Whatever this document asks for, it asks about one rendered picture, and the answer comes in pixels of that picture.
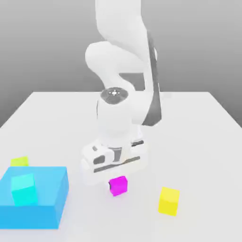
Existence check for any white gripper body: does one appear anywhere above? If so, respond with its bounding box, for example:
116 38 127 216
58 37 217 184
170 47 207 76
80 144 150 187

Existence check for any small magenta cube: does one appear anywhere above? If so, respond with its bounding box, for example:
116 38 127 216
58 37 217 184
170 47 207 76
109 175 129 197

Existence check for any small yellow cube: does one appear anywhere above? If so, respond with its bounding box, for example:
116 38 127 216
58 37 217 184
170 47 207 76
158 187 181 216

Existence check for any small cyan cube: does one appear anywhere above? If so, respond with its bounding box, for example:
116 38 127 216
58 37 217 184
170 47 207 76
10 173 38 207

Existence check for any small lime green cube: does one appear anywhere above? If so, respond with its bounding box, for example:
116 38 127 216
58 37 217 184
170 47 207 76
10 156 29 167

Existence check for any large blue box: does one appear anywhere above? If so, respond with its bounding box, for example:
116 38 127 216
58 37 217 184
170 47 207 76
0 166 69 230

